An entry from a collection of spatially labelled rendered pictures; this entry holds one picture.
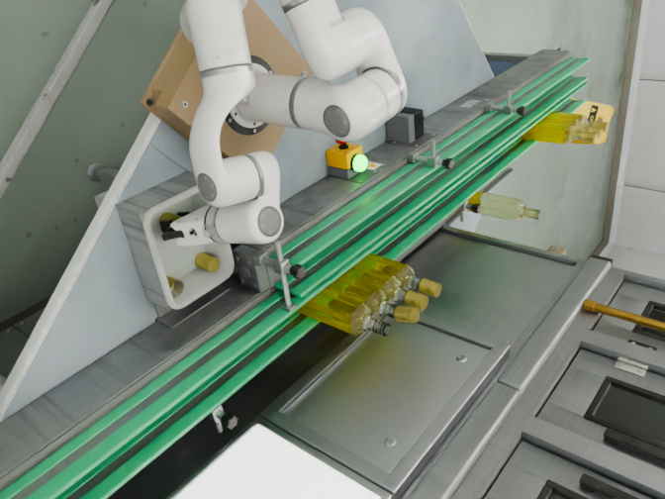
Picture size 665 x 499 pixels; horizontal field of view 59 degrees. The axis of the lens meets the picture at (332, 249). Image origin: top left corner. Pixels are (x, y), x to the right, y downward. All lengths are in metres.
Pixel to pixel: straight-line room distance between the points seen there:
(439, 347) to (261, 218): 0.61
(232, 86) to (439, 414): 0.74
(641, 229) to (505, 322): 6.22
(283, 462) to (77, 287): 0.51
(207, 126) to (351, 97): 0.25
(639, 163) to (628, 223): 0.74
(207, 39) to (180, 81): 0.19
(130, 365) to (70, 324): 0.13
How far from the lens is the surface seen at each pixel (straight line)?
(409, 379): 1.32
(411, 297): 1.32
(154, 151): 1.22
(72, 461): 1.11
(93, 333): 1.25
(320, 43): 1.01
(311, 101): 1.06
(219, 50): 0.96
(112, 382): 1.19
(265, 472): 1.19
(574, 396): 1.37
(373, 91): 1.04
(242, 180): 0.94
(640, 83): 7.12
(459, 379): 1.32
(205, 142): 0.93
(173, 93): 1.13
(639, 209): 7.60
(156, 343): 1.25
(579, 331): 1.52
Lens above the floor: 1.74
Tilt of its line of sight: 36 degrees down
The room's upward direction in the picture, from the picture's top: 107 degrees clockwise
